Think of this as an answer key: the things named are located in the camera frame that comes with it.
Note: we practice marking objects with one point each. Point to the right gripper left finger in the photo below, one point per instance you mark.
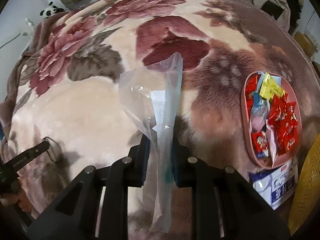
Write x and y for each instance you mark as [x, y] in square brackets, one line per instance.
[129, 171]

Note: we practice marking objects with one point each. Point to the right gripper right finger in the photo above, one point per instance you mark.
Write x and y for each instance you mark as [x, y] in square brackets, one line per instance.
[191, 172]

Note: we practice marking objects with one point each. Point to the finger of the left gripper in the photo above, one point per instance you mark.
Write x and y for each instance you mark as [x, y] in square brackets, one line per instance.
[27, 156]

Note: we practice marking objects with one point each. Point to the clear plastic zip bag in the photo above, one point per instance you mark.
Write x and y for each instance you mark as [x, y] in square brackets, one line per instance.
[155, 129]

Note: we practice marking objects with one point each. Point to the person's hand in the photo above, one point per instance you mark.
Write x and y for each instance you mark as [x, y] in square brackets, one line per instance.
[20, 199]

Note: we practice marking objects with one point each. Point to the floral plush blanket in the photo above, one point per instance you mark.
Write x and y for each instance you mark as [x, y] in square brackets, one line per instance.
[85, 83]

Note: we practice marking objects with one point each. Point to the white blue tissue packet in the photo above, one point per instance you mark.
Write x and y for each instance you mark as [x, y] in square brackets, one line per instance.
[276, 186]

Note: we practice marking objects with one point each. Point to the orange perforated plastic basket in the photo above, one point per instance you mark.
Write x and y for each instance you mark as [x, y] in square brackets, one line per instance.
[307, 190]

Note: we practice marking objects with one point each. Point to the pink tray of candies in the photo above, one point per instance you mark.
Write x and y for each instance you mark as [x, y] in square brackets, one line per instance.
[271, 119]

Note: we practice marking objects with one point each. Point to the panda plush toy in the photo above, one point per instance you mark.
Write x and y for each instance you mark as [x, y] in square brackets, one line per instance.
[51, 10]

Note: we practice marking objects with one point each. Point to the stacked cardboard boxes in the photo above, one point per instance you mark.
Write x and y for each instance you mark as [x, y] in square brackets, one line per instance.
[308, 44]

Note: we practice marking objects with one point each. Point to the chair piled with clothes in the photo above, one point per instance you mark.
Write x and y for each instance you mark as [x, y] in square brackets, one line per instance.
[285, 12]

